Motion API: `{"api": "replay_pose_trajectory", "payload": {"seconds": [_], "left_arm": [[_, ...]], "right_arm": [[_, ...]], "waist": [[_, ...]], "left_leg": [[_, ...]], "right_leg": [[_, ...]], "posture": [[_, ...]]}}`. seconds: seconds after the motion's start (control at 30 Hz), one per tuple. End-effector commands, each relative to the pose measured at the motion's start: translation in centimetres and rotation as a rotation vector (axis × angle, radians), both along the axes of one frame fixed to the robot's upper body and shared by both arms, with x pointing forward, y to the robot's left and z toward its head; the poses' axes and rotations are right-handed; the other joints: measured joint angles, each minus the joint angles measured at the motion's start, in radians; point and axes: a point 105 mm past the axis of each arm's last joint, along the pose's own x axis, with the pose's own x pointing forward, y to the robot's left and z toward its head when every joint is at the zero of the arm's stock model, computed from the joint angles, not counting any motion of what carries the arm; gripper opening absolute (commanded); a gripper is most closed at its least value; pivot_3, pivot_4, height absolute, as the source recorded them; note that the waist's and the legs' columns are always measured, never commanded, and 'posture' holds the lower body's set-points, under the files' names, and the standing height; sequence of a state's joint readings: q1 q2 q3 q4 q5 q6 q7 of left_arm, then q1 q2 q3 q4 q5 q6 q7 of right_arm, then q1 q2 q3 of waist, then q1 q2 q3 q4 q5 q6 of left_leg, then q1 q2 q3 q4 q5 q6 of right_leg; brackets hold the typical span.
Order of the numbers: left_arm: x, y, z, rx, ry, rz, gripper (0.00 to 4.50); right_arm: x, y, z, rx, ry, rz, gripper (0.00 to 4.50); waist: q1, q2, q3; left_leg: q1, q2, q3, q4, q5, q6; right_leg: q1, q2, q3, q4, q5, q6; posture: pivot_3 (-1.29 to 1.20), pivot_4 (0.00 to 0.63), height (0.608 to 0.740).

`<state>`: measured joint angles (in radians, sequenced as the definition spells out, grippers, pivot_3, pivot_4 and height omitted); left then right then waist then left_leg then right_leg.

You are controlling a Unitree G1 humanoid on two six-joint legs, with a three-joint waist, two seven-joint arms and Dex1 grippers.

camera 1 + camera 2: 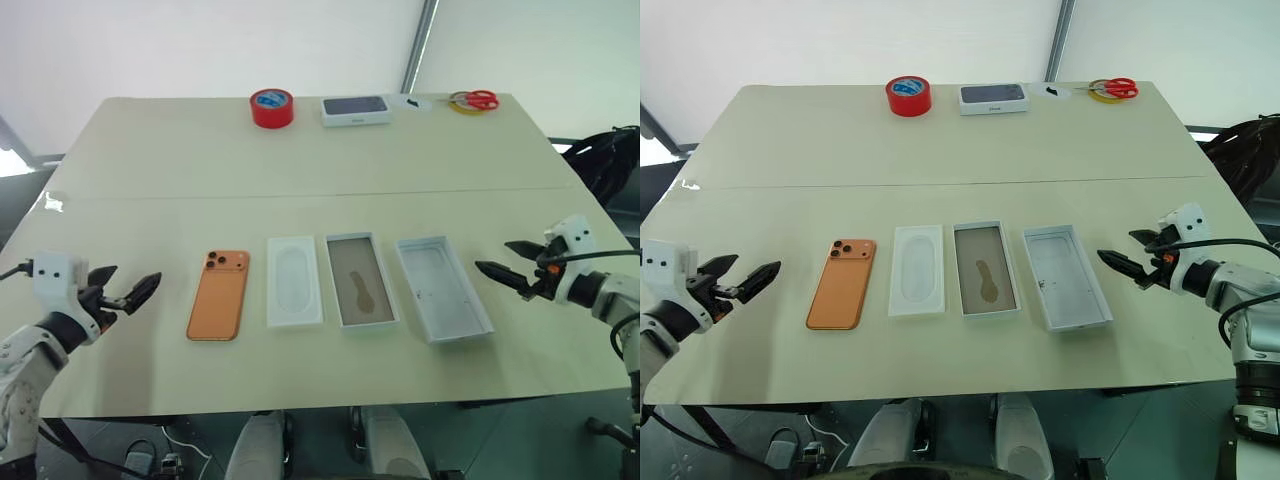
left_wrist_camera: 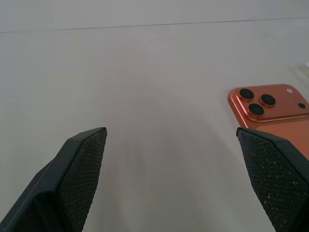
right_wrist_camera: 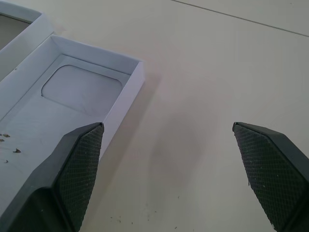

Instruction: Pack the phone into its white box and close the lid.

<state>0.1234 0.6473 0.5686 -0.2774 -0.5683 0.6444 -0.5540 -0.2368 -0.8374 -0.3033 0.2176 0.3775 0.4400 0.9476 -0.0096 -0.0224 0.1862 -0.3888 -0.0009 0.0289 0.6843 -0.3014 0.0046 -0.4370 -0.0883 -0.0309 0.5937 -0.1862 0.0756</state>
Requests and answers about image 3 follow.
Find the white iPhone box lid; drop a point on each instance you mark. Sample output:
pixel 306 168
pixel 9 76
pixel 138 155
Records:
pixel 36 31

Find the white box bottom tray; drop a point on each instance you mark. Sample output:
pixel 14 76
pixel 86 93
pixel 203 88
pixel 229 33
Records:
pixel 79 91

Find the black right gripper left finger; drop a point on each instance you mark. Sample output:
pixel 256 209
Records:
pixel 55 188

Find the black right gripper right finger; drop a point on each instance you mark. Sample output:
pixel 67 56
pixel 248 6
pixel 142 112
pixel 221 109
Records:
pixel 272 169

